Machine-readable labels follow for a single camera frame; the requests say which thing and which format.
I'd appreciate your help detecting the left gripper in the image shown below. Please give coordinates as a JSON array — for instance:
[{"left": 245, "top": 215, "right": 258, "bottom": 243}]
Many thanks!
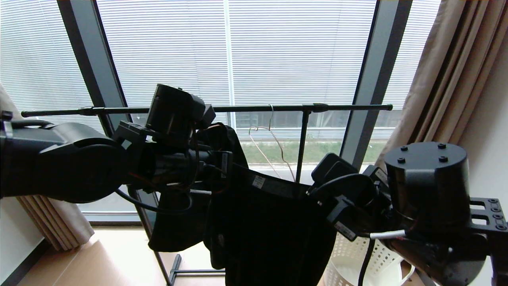
[{"left": 155, "top": 150, "right": 218, "bottom": 188}]

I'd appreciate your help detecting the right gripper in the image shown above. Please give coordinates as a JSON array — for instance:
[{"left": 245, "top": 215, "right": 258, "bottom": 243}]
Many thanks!
[{"left": 325, "top": 165, "right": 393, "bottom": 242}]

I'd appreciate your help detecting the black garment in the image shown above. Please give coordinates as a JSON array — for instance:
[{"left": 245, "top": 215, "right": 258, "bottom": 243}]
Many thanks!
[
  {"left": 204, "top": 163, "right": 338, "bottom": 286},
  {"left": 148, "top": 123, "right": 249, "bottom": 253}
]

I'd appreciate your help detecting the white laundry basket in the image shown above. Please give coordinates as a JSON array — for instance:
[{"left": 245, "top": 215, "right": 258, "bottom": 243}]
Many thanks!
[{"left": 323, "top": 232, "right": 415, "bottom": 286}]

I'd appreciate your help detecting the black clothes rack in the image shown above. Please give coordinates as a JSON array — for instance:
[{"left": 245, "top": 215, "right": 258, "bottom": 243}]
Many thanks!
[{"left": 21, "top": 103, "right": 393, "bottom": 286}]

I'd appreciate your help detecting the brown curtain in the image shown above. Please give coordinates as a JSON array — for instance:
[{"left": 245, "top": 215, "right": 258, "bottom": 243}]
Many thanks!
[
  {"left": 0, "top": 83, "right": 95, "bottom": 251},
  {"left": 375, "top": 0, "right": 508, "bottom": 171}
]

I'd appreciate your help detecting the window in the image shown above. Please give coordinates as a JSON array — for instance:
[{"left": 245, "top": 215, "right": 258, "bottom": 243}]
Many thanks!
[{"left": 0, "top": 0, "right": 441, "bottom": 223}]

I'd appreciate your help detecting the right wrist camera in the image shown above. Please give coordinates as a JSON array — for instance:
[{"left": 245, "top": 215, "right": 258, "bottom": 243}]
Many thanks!
[{"left": 311, "top": 153, "right": 360, "bottom": 186}]

